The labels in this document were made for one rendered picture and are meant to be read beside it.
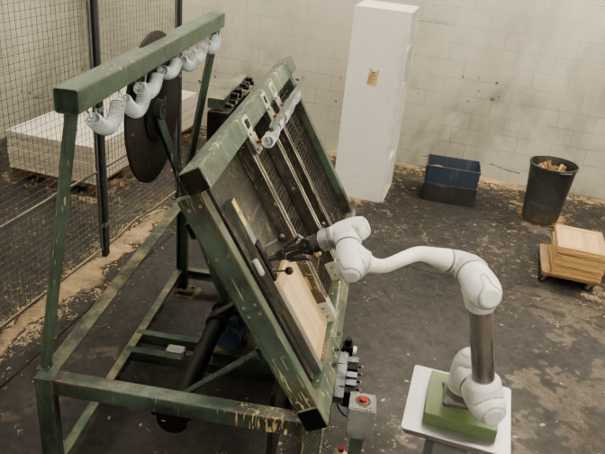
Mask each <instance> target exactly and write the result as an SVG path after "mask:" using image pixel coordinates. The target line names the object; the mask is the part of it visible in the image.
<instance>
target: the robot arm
mask: <svg viewBox="0 0 605 454"><path fill-rule="evenodd" d="M370 233H371V230H370V226H369V223H368V221H367V219H366V218H365V217H363V216H357V217H351V218H347V219H345V220H342V221H340V222H336V223H335V224H333V225H332V226H330V227H327V228H325V229H323V230H320V231H318V232H317V233H315V234H313V235H311V236H308V237H303V236H301V235H300V233H297V235H296V236H295V237H294V238H293V239H291V240H290V241H288V242H287V243H285V244H284V245H283V246H282V250H280V251H278V252H276V253H275V255H272V256H270V257H269V258H268V261H269V263H270V262H273V261H275V260H278V261H280V260H283V259H284V260H288V262H295V261H303V260H307V261H311V259H312V255H313V254H314V253H317V252H319V251H322V250H324V251H327V250H332V249H336V251H335V257H336V264H337V269H338V272H339V274H340V276H341V277H342V278H343V279H344V280H345V281H348V282H351V283H353V282H357V281H358V280H360V279H361V278H362V277H363V276H364V275H366V274H367V273H386V272H390V271H393V270H395V269H397V268H401V267H404V266H406V265H409V264H411V263H413V262H417V261H422V262H426V263H428V264H430V265H432V266H434V267H436V268H439V269H440V270H442V271H445V272H447V273H449V274H451V275H452V276H453V277H454V278H455V279H456V280H457V282H458V283H459V284H460V286H461V291H462V295H463V298H464V302H465V307H466V308H467V310H468V311H469V329H470V347H467V348H464V349H462V350H459V351H458V352H457V354H456V355H455V357H454V359H453V361H452V365H451V368H450V371H449V376H448V381H446V380H445V381H443V387H444V400H443V403H442V404H443V405H444V406H453V407H457V408H462V409H466V410H469V411H470V412H471V414H472V415H473V417H474V418H475V419H476V420H478V421H479V422H481V423H483V424H488V425H495V424H498V423H500V422H501V421H502V420H503V419H504V417H505V415H506V412H507V404H506V402H505V400H504V393H503V390H502V385H501V379H500V377H499V376H498V375H497V374H496V373H495V359H494V317H493V311H494V310H495V308H496V307H497V305H498V304H499V303H500V302H501V299H502V289H501V284H500V282H499V280H498V279H497V277H496V276H495V275H494V274H493V273H492V271H491V270H490V269H489V268H488V265H487V263H486V262H485V261H484V260H483V259H481V258H480V257H478V256H476V255H474V254H471V253H468V252H465V251H461V250H452V249H442V248H433V247H422V246H420V247H413V248H410V249H407V250H404V251H402V252H400V253H397V254H395V255H393V256H391V257H389V258H387V259H377V258H375V257H373V256H372V254H371V251H369V250H367V249H366V248H364V247H363V246H362V245H361V243H362V240H364V239H366V238H367V237H368V236H369V234H370ZM297 240H298V241H299V240H301V241H300V242H299V243H298V244H296V245H293V246H291V247H289V246H290V245H292V244H293V243H295V242H296V241H297ZM287 247H288V248H287ZM293 250H295V251H293ZM290 251H293V252H290ZM287 252H290V253H288V254H285V253H287ZM302 254H307V256H297V255H302ZM295 256H297V257H295Z"/></svg>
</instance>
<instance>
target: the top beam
mask: <svg viewBox="0 0 605 454"><path fill-rule="evenodd" d="M295 70H296V66H295V65H294V63H293V59H292V57H291V56H288V57H286V58H283V59H280V60H278V61H277V62H276V63H275V65H274V66H273V67H272V68H271V69H270V70H269V71H268V72H267V74H266V75H265V76H264V77H263V78H262V79H261V81H260V82H259V83H258V84H257V85H256V86H255V88H254V89H253V90H252V91H251V92H250V93H249V94H248V96H247V97H246V98H245V99H244V100H243V101H242V103H241V104H240V105H239V106H238V107H237V108H236V110H235V111H234V112H233V113H232V114H231V115H230V117H229V118H228V119H227V120H226V121H225V122H224V123H223V125H222V126H221V127H220V128H219V129H218V130H217V132H216V133H215V134H214V135H213V136H212V137H211V138H210V139H209V140H208V141H207V142H206V143H205V144H204V146H203V147H202V148H201V149H200V150H199V151H198V153H197V154H196V155H195V156H194V157H193V158H192V160H191V161H190V162H189V163H188V164H187V165H186V166H185V168H184V169H183V170H182V171H181V172H180V173H179V174H178V176H179V178H180V180H181V182H182V184H183V185H184V187H185V190H186V192H187V193H188V194H189V196H193V195H197V194H200V193H202V192H204V191H206V190H209V189H211V188H212V186H213V185H214V184H215V182H216V181H217V179H218V178H219V177H220V175H221V173H222V172H223V170H224V169H225V168H226V167H227V166H228V164H229V163H230V161H231V160H232V158H233V157H234V156H235V154H236V153H237V151H238V150H239V148H240V147H241V145H242V144H243V143H244V141H245V140H246V138H247V137H248V135H247V133H246V131H245V129H244V127H243V125H242V123H241V121H240V119H241V118H242V116H243V115H244V114H246V115H247V117H248V119H249V121H250V123H251V125H252V127H253V128H255V126H256V125H257V123H258V122H259V120H260V119H261V117H262V116H263V115H264V113H265V112H266V108H265V107H264V104H263V102H262V100H261V98H260V95H261V94H262V92H263V91H265V93H266V96H267V98H268V100H269V103H270V104H272V102H273V101H274V100H275V99H274V98H273V96H272V94H271V92H270V90H269V87H268V85H269V83H270V82H271V81H272V82H273V84H274V86H275V89H276V92H277V93H278V94H279V92H280V91H281V89H282V88H283V87H284V85H285V83H286V82H287V81H288V79H289V78H290V76H291V75H292V74H293V73H294V71H295Z"/></svg>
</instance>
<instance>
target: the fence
mask: <svg viewBox="0 0 605 454"><path fill-rule="evenodd" d="M234 201H235V202H236V200H235V198H231V199H230V200H227V201H226V202H225V204H224V207H225V209H226V211H227V212H228V214H229V216H230V218H231V220H232V222H233V223H234V225H235V227H236V229H237V231H238V233H239V235H240V237H241V239H242V240H243V242H244V244H245V246H246V247H247V249H248V252H249V254H250V256H251V258H253V259H258V261H259V263H260V265H261V267H262V268H263V269H264V272H265V275H264V276H262V278H263V279H264V281H265V282H266V285H267V287H268V289H269V291H270V293H271V294H272V295H275V294H278V295H279V297H280V299H281V300H282V302H283V304H284V308H283V311H281V313H282V315H283V317H284V318H285V320H286V322H287V324H288V326H289V328H290V329H291V331H292V333H293V336H294V337H295V339H296V340H297V342H298V344H299V346H300V348H301V350H302V353H303V354H304V356H305V357H306V359H307V361H308V363H309V365H310V366H311V368H312V371H313V373H314V374H317V373H320V372H322V367H323V365H322V363H321V361H320V359H319V357H318V355H317V353H316V351H315V349H314V347H313V346H312V344H311V342H310V340H309V338H308V336H307V334H306V332H305V331H304V329H303V327H302V325H301V323H300V321H299V319H298V317H297V316H296V314H295V312H294V310H293V308H292V306H291V304H290V302H289V301H288V299H287V297H286V295H285V293H284V290H283V288H282V287H281V285H280V284H279V282H278V280H277V279H276V281H274V280H273V278H272V277H271V275H270V273H269V272H268V270H267V268H266V265H265V263H264V261H263V259H262V258H261V257H260V255H259V253H258V251H257V248H256V246H255V243H256V241H257V239H256V238H255V236H254V234H253V232H252V230H251V229H250V227H249V225H248V223H247V225H246V226H245V224H244V222H243V221H242V220H241V218H240V216H241V215H243V213H242V211H241V210H240V208H239V212H238V211H237V209H236V207H235V206H234V204H233V202H234ZM236 204H237V202H236ZM237 205H238V204H237ZM238 207H239V206H238ZM243 217H244V215H243ZM244 219H245V217H244ZM245 221H246V219H245ZM246 222H247V221H246Z"/></svg>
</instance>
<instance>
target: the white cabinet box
mask: <svg viewBox="0 0 605 454"><path fill-rule="evenodd" d="M419 12H420V6H416V5H403V4H396V3H388V2H382V1H375V0H365V1H363V2H361V3H359V4H357V5H355V9H354V17H353V24H352V32H351V40H350V47H349V54H348V69H347V76H346V84H345V92H344V99H343V107H342V115H341V122H340V130H339V144H338V152H337V159H336V167H335V170H336V172H337V174H338V176H339V180H340V182H341V184H342V185H343V188H344V190H345V192H346V194H347V196H349V197H354V198H358V199H363V200H367V201H372V202H377V203H382V202H383V200H384V198H385V196H386V194H387V192H388V190H389V188H390V186H391V183H392V178H393V168H394V162H395V157H396V151H397V145H398V140H399V134H400V129H401V123H402V113H403V107H404V101H405V96H406V90H407V85H408V79H409V74H410V68H411V57H412V52H413V46H414V41H415V35H416V30H417V24H418V19H419Z"/></svg>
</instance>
